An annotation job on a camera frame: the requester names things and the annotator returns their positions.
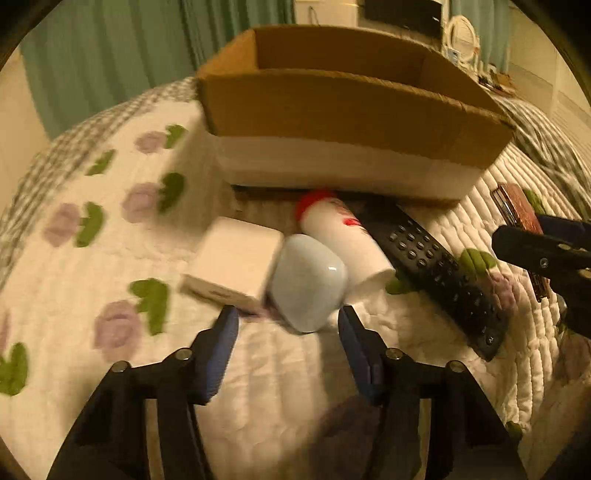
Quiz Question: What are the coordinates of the floral quilted blanket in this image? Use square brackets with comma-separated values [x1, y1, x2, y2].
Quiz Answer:
[0, 76, 591, 480]

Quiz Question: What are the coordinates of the black remote control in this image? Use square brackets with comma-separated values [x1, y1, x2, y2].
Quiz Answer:
[360, 198, 509, 361]

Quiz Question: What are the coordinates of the green curtain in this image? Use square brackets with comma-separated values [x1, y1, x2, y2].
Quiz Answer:
[18, 0, 296, 139]

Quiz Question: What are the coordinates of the white framed mirror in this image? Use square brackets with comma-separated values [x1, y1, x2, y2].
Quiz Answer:
[441, 15, 480, 70]

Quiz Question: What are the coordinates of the white rectangular box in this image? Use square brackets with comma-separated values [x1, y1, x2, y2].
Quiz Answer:
[180, 217, 284, 315]

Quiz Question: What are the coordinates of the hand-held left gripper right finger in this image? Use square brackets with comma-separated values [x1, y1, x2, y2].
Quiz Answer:
[338, 305, 530, 480]

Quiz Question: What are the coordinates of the black television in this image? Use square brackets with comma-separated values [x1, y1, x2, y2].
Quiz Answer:
[364, 0, 445, 38]

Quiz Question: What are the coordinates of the white bottle red cap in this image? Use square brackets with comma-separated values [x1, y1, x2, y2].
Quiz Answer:
[295, 188, 397, 292]

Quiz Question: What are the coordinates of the brown patterned case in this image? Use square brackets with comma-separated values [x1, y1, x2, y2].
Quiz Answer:
[490, 183, 552, 303]

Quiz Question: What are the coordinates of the pale blue rounded case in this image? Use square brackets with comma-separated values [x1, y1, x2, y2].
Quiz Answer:
[264, 234, 349, 334]

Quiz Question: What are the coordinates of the cardboard box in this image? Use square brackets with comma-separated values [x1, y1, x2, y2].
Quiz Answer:
[196, 25, 515, 207]

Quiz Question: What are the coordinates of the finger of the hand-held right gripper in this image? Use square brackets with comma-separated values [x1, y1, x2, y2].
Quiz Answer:
[492, 216, 591, 296]

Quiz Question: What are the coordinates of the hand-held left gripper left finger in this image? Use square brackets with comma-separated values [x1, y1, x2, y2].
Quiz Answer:
[45, 305, 240, 480]

